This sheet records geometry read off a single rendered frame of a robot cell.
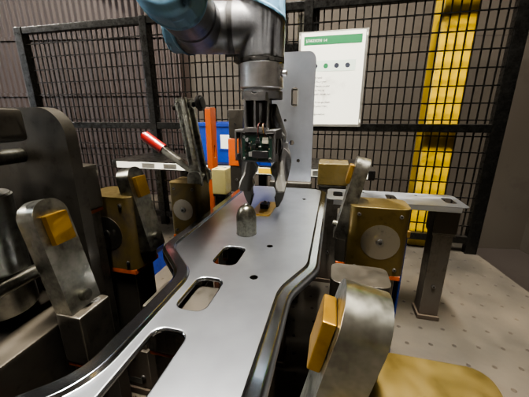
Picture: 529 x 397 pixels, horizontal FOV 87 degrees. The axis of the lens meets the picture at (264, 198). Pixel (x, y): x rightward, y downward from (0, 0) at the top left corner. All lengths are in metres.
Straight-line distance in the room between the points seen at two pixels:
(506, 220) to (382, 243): 2.89
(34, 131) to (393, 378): 0.38
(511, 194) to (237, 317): 3.11
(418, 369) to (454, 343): 0.61
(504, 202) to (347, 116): 2.38
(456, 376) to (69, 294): 0.32
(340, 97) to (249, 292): 0.86
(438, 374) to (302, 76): 0.71
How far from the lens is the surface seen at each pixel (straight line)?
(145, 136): 0.64
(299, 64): 0.81
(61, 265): 0.35
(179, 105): 0.59
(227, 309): 0.30
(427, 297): 0.82
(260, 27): 0.50
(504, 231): 3.38
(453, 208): 0.70
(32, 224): 0.33
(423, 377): 0.20
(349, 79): 1.08
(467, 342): 0.83
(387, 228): 0.48
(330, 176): 0.78
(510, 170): 3.21
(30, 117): 0.39
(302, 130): 0.80
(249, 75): 0.49
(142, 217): 0.45
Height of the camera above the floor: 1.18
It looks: 16 degrees down
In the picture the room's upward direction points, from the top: straight up
